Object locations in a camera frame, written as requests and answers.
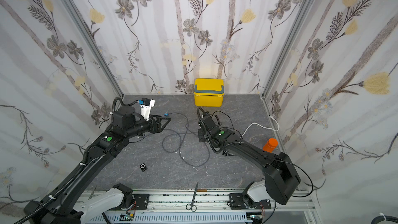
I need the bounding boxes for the orange cylindrical bottle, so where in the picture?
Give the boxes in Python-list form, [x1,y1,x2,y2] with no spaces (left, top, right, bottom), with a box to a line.
[263,138,278,152]

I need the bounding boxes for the black handled scissors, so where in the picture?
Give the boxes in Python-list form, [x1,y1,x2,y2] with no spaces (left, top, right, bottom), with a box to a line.
[186,183,199,212]

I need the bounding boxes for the white slotted cable duct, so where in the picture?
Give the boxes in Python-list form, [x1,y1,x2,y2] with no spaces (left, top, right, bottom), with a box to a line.
[106,213,253,224]

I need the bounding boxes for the dark grey usb cable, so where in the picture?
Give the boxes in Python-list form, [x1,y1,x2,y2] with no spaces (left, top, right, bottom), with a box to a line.
[161,121,190,153]

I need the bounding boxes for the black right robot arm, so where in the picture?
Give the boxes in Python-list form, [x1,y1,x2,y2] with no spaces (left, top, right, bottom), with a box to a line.
[198,121,301,208]

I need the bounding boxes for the black usb cable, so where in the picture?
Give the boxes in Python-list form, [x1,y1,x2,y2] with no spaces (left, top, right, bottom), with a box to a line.
[212,110,243,156]

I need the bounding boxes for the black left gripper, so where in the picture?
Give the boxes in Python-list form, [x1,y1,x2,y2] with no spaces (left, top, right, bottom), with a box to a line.
[124,112,171,140]

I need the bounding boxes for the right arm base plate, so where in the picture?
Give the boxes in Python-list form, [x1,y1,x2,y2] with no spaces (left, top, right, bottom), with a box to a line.
[228,193,272,210]

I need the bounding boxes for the white power strip cord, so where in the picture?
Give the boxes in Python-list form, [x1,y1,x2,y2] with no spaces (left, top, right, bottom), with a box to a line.
[240,114,280,138]

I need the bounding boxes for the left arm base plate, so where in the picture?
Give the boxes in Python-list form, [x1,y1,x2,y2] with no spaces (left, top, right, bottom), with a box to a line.
[125,194,150,211]

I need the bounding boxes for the yellow storage box grey handle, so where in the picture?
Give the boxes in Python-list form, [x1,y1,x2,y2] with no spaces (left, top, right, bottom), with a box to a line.
[194,78,224,107]

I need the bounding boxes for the black mp3 player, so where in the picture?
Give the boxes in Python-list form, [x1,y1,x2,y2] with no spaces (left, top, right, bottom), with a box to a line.
[140,163,147,172]

